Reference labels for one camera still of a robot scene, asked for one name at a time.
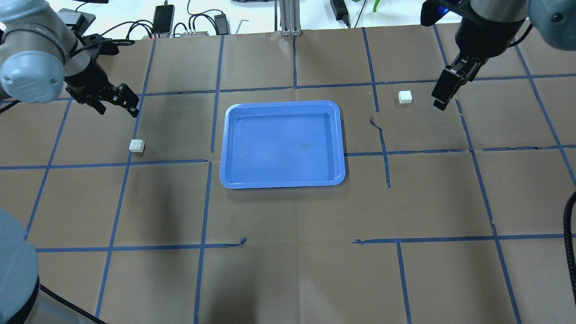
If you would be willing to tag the aluminium frame post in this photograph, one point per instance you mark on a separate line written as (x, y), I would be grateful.
(290, 23)

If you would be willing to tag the black power adapter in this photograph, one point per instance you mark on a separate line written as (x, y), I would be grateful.
(339, 9)

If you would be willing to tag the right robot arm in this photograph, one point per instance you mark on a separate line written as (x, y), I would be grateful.
(554, 19)

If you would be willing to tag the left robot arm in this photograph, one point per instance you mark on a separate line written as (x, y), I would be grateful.
(41, 56)

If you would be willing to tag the white block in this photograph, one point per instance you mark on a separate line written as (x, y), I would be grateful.
(137, 146)
(405, 97)

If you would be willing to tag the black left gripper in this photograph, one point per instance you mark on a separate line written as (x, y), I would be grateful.
(84, 80)

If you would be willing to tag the black smartphone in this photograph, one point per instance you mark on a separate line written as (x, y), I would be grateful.
(163, 18)

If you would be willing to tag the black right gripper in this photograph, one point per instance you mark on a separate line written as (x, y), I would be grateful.
(476, 39)

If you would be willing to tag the blue plastic tray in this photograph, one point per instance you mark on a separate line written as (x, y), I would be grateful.
(282, 144)

